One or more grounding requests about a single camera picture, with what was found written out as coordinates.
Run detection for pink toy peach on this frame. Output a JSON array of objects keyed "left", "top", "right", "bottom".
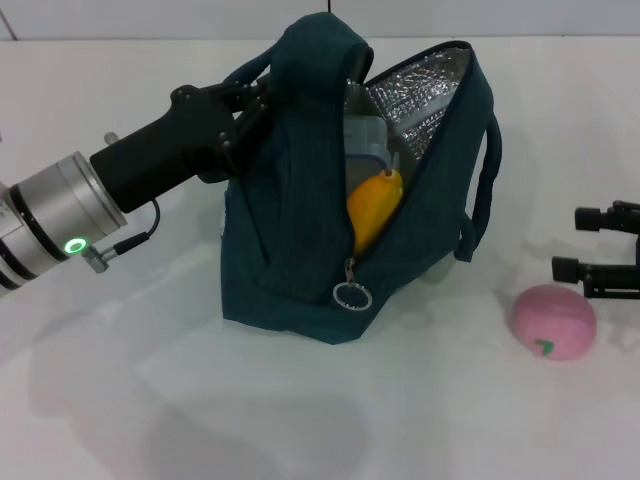
[{"left": 508, "top": 285, "right": 598, "bottom": 362}]

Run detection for clear plastic lidded food container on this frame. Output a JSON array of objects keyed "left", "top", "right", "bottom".
[{"left": 343, "top": 117, "right": 390, "bottom": 201}]

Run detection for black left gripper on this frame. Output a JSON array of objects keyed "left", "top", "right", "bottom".
[{"left": 89, "top": 79, "right": 274, "bottom": 214}]

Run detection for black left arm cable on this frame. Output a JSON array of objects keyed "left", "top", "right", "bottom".
[{"left": 82, "top": 199, "right": 161, "bottom": 275}]

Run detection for dark blue insulated lunch bag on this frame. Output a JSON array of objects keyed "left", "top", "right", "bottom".
[{"left": 219, "top": 12, "right": 504, "bottom": 346}]

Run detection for white ring zipper pull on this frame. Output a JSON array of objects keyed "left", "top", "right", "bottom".
[{"left": 332, "top": 257, "right": 374, "bottom": 312}]

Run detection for yellow toy banana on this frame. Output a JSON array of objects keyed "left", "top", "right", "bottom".
[{"left": 346, "top": 168, "right": 405, "bottom": 259}]

